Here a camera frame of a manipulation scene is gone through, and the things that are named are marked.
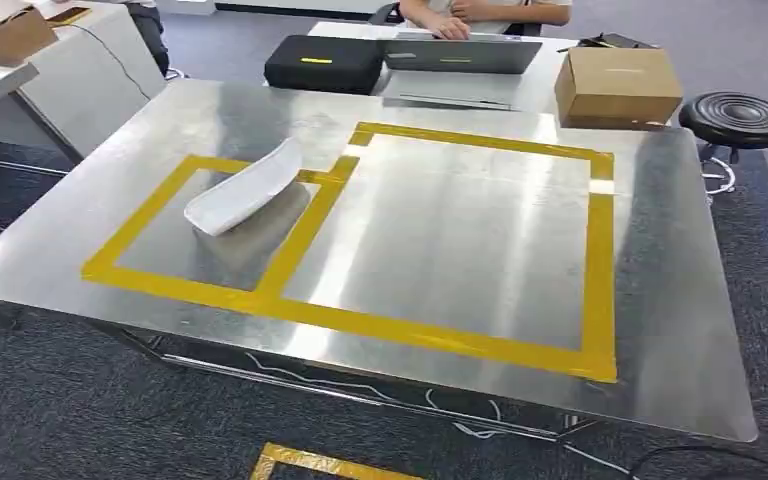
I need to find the steel bench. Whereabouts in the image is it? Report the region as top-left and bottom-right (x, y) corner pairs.
(0, 78), (760, 444)

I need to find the white curved plastic part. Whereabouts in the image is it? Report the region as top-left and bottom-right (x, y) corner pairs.
(182, 136), (304, 238)

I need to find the silver closed laptop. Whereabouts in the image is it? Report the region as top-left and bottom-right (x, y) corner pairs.
(381, 70), (519, 113)

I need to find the black carry case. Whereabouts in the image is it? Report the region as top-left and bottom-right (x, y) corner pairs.
(263, 34), (387, 97)

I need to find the grey open laptop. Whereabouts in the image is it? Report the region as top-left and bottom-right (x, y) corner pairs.
(381, 31), (545, 76)

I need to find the white table behind bench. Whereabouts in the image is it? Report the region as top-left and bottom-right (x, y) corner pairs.
(307, 20), (685, 128)

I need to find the yellow tape outline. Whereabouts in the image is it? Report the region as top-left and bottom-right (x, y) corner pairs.
(80, 121), (619, 385)

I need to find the person at laptop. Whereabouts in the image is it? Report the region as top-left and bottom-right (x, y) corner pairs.
(397, 0), (574, 42)

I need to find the plain cardboard box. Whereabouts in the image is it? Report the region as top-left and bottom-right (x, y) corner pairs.
(553, 46), (685, 131)

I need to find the black flat object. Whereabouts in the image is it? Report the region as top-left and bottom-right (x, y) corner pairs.
(555, 31), (658, 54)

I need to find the standing person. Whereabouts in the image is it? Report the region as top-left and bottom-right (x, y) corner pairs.
(124, 0), (190, 82)

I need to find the white cabinet desk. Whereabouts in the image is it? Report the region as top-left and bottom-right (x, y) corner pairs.
(15, 0), (169, 161)

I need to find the black round stool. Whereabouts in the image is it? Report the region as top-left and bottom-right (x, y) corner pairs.
(678, 90), (768, 197)

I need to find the phone with orange case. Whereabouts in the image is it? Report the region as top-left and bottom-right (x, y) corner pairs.
(45, 5), (92, 28)

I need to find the open cardboard box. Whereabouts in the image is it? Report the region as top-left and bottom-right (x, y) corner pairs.
(0, 0), (60, 68)

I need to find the white cable under bench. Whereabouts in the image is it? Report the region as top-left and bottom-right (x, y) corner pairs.
(243, 351), (634, 477)

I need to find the thin black cable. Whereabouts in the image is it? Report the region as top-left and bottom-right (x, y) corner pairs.
(64, 22), (155, 102)

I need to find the thick black floor cable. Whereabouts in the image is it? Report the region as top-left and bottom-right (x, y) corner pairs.
(625, 422), (768, 480)

